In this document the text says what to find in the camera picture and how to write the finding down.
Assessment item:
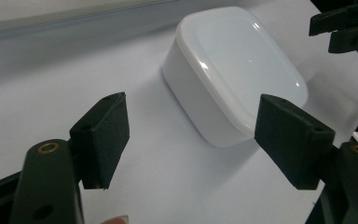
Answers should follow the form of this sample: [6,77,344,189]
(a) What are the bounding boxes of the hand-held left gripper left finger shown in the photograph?
[69,91,131,190]

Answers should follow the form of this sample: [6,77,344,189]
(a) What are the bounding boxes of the white container with lid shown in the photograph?
[161,6,310,148]

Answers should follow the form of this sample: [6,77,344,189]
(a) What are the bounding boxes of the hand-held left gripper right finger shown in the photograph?
[254,93,337,191]

